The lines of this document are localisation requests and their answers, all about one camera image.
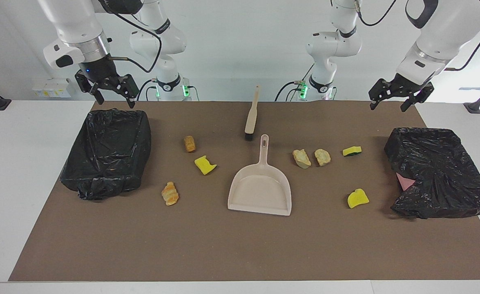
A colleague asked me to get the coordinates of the torn bread chunk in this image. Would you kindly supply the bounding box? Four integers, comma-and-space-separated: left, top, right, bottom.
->
292, 149, 312, 169
314, 149, 331, 167

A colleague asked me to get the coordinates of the yellow blocky sponge piece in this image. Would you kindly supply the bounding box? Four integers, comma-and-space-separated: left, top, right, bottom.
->
347, 188, 370, 209

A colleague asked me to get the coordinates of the yellow notched sponge piece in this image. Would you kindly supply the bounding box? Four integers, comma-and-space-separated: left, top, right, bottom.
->
194, 155, 218, 176

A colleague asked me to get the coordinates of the golden croissant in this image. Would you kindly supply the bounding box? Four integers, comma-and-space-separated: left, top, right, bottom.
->
161, 181, 180, 206

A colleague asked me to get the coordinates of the wooden hand brush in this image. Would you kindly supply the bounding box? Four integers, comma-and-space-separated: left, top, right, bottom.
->
245, 85, 261, 142

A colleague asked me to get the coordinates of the beige plastic dustpan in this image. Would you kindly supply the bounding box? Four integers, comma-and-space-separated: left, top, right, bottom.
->
228, 134, 292, 216

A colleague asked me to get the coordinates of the black bag lined bin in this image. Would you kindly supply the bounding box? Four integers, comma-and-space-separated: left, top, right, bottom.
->
59, 108, 152, 201

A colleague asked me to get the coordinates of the pink bin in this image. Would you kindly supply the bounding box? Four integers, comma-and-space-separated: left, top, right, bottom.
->
395, 172, 416, 192

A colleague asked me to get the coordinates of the black trash bag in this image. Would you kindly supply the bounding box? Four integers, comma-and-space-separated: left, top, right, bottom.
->
384, 127, 480, 220

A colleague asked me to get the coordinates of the brown table mat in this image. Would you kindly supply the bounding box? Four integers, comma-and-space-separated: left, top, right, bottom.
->
8, 101, 480, 282

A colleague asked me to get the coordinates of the black base cable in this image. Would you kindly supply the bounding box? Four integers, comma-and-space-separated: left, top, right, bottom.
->
136, 78, 159, 101
274, 61, 316, 101

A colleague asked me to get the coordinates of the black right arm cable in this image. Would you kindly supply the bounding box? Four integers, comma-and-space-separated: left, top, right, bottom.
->
99, 0, 163, 74

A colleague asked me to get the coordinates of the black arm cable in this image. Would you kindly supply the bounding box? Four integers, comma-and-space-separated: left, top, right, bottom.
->
99, 0, 163, 74
354, 0, 480, 72

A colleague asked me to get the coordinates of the white wall socket box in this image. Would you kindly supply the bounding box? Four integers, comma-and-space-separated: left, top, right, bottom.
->
32, 78, 72, 98

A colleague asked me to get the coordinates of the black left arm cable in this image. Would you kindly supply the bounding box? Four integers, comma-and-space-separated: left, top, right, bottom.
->
354, 0, 480, 72

